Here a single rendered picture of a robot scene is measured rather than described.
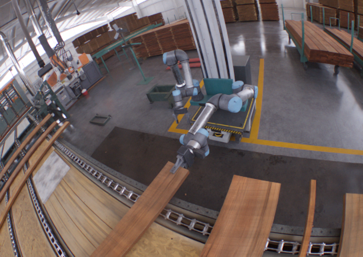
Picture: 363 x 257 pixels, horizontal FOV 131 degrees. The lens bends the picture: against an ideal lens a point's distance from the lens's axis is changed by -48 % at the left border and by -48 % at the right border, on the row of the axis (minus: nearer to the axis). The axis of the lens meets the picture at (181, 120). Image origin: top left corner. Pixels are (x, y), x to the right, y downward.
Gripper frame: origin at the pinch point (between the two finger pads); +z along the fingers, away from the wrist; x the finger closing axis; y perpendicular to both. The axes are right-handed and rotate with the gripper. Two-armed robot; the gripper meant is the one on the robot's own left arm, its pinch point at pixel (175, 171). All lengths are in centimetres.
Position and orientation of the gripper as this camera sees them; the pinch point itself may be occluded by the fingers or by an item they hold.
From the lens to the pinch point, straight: 85.7
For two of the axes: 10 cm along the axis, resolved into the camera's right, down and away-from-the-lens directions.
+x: -2.9, -7.3, -6.2
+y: -7.8, -2.0, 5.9
